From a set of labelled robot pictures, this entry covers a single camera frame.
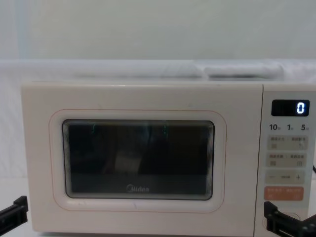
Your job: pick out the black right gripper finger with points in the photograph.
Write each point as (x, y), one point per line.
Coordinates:
(311, 228)
(284, 221)

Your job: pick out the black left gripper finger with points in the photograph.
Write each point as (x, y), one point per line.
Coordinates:
(21, 209)

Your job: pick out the oven control panel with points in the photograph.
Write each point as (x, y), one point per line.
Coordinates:
(286, 148)

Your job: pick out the cream microwave oven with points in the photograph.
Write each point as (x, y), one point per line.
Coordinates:
(148, 98)

